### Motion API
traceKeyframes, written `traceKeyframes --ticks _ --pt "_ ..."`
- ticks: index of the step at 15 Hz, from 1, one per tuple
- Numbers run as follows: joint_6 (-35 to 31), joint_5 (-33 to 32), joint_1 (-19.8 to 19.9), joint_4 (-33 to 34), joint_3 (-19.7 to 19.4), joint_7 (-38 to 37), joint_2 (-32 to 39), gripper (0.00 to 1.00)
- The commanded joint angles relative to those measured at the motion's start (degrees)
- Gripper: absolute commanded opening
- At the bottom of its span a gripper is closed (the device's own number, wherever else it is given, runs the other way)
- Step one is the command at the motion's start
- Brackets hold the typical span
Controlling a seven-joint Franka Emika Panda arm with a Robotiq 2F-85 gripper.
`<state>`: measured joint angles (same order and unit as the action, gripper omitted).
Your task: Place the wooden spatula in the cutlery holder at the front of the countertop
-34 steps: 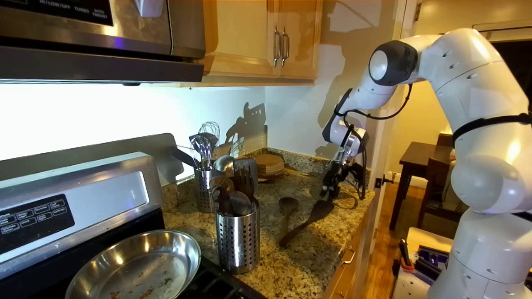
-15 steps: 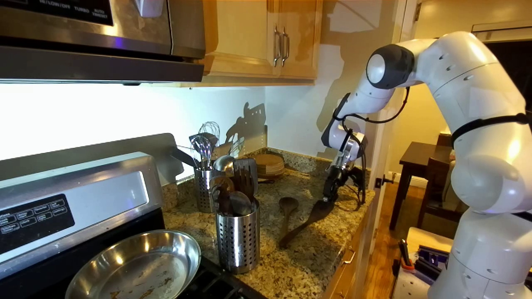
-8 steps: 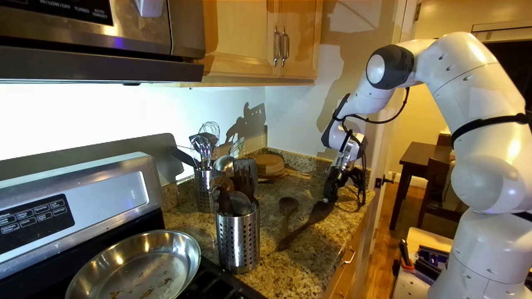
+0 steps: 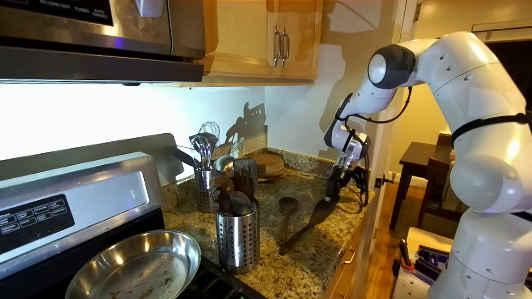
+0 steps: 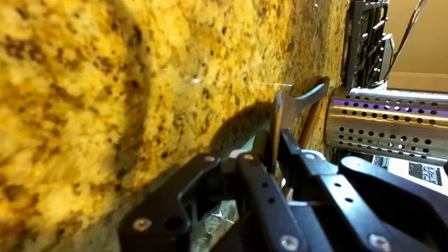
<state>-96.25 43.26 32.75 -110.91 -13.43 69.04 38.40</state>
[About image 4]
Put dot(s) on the light wooden wall cabinet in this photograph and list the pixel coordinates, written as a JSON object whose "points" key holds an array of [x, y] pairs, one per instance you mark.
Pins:
{"points": [[243, 44]]}

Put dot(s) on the dark wooden spatula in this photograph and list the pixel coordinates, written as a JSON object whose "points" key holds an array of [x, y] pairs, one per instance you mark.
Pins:
{"points": [[308, 222]]}

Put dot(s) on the steel ladle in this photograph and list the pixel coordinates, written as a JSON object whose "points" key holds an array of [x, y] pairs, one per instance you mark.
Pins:
{"points": [[225, 164]]}

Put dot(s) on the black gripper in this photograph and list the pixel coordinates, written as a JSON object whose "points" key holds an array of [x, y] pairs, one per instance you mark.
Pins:
{"points": [[350, 165]]}

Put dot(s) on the white robot cart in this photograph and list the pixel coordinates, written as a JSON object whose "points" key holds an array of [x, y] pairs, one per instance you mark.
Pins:
{"points": [[424, 267]]}

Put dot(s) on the stacked wooden bowls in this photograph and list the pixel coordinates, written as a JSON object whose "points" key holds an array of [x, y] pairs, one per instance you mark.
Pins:
{"points": [[270, 167]]}

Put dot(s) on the stainless steel gas range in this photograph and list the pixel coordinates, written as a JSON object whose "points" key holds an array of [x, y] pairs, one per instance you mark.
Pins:
{"points": [[67, 205]]}

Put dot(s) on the wooden base cabinet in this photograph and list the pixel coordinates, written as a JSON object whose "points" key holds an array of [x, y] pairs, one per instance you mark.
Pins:
{"points": [[354, 255]]}

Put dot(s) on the stainless steel microwave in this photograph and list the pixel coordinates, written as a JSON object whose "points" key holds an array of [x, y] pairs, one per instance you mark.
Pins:
{"points": [[84, 39]]}

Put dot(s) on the tall perforated steel cutlery holder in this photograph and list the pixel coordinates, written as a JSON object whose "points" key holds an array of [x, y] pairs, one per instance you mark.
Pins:
{"points": [[238, 242]]}

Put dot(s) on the steel frying pan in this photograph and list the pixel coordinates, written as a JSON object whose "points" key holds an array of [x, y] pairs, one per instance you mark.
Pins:
{"points": [[138, 268]]}

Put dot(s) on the small steel cutlery holder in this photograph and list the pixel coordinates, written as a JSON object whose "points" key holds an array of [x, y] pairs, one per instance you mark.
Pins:
{"points": [[207, 189]]}

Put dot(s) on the dark wooden side table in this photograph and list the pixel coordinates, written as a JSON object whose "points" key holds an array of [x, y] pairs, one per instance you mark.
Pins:
{"points": [[413, 160]]}

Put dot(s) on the perforated wooden spoon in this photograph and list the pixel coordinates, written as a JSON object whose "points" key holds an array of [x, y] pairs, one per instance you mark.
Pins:
{"points": [[286, 210]]}

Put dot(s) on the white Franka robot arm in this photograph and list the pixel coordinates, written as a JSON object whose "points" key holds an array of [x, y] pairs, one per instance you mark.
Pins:
{"points": [[487, 111]]}

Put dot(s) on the black screen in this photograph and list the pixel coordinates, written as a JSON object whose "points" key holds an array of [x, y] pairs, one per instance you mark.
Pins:
{"points": [[517, 61]]}

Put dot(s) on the black slotted turner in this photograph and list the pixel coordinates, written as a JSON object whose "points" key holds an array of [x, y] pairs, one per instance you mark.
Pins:
{"points": [[223, 194]]}

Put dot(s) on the dark wooden utensil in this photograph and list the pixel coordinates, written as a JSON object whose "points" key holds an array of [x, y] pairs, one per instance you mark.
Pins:
{"points": [[246, 177]]}

